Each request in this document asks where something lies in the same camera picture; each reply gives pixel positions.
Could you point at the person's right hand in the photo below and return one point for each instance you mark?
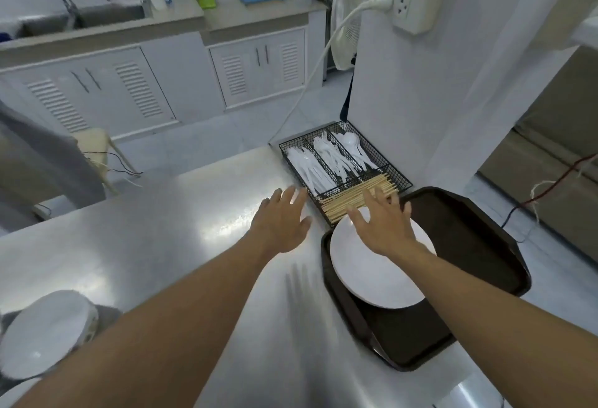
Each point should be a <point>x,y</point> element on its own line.
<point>387,232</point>

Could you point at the person's left hand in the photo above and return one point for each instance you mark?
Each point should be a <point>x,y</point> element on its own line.
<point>280,223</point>

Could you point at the person's left thumb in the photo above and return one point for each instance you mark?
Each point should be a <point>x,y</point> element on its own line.
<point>304,227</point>

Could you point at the person's right thumb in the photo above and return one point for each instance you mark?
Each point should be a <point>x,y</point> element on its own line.
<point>359,223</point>

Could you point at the person's right middle finger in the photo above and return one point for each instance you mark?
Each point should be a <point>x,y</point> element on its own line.
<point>382,198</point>

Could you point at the person's right little finger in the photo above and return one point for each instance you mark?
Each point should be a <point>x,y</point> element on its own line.
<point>407,215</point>

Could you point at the person's left middle finger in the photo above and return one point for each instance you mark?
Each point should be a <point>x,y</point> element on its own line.
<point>291,193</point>

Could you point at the person's right forearm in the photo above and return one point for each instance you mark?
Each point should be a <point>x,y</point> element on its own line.
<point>504,328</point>

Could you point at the person's left forearm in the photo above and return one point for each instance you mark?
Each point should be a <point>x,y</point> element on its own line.
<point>154,328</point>

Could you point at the bundle of wooden chopsticks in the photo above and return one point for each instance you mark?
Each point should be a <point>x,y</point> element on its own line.
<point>345,200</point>

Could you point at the pile of white plastic knives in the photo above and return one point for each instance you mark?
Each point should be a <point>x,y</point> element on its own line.
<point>308,169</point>

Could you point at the pile of white plastic forks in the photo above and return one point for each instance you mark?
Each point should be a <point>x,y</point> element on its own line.
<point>334,157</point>

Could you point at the white round plate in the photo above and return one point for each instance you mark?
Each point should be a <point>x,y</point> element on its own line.
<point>373,281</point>

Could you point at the pile of white plastic spoons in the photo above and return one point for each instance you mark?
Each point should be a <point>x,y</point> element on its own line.
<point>352,143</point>

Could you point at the dark brown plastic tray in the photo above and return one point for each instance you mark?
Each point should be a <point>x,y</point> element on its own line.
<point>467,244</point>

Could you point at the white louvered cabinet door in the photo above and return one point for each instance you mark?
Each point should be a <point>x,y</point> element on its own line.
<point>233,76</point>
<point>51,99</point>
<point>285,64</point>
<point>135,87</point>

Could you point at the white kitchen counter cabinet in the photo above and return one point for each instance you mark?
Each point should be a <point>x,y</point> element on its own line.
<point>187,71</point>

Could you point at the white electric fan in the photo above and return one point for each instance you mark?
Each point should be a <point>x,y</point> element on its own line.
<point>348,1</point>

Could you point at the beige plastic stool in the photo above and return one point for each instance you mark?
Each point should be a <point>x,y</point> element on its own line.
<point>91,141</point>

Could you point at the steel kitchen sink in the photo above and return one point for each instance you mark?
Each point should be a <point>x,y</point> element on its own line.
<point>112,13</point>

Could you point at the stack of white bowls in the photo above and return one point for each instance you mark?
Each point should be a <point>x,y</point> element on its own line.
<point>42,333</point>

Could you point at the white plate rim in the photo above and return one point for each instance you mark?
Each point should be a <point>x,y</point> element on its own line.
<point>16,396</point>

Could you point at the cream wall socket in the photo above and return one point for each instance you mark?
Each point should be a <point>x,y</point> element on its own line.
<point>420,6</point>

